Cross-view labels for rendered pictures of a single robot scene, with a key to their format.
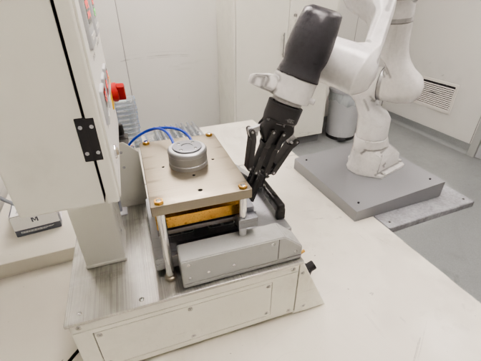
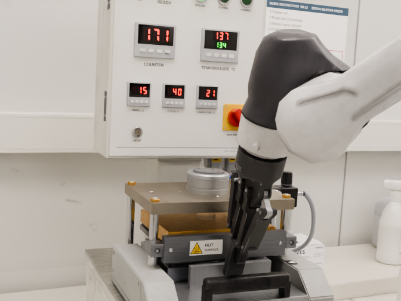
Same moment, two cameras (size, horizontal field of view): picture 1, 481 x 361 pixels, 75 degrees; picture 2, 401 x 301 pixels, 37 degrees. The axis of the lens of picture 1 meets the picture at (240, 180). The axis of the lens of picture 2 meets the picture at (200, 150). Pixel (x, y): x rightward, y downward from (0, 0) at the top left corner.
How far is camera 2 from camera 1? 1.10 m
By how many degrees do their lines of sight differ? 84
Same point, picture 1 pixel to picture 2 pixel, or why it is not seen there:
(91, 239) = not seen: hidden behind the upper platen
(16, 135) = (98, 95)
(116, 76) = not seen: outside the picture
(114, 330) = (92, 282)
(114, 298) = (107, 259)
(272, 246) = (138, 286)
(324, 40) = (255, 65)
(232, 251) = (125, 261)
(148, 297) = (104, 269)
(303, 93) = (241, 130)
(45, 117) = (102, 87)
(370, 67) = (284, 108)
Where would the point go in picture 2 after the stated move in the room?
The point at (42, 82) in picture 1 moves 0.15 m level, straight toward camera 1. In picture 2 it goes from (103, 67) to (29, 63)
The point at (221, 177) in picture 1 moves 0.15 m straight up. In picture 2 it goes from (175, 197) to (179, 110)
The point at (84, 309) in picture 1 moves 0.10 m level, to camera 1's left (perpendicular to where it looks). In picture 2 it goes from (99, 252) to (104, 239)
